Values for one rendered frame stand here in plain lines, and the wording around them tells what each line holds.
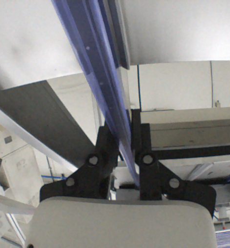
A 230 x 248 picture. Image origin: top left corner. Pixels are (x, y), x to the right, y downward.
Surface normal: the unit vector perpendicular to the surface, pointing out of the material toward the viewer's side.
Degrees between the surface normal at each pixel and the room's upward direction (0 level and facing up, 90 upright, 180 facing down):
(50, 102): 90
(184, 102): 90
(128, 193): 135
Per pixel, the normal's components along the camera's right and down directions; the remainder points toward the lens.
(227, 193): -0.20, -0.52
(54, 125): 0.98, -0.06
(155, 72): -0.18, 0.23
